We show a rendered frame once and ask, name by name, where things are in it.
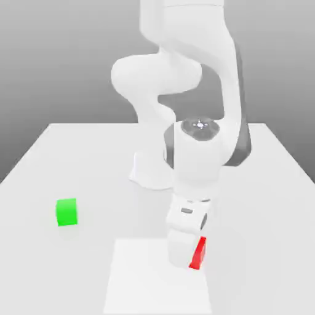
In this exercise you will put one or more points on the small red cube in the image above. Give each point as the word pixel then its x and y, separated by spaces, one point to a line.
pixel 198 256

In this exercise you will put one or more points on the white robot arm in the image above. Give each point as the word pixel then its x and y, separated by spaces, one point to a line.
pixel 196 160

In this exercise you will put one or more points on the small green cube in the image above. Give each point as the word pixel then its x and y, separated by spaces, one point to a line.
pixel 66 212

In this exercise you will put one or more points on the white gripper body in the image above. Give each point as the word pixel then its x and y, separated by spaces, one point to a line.
pixel 179 248

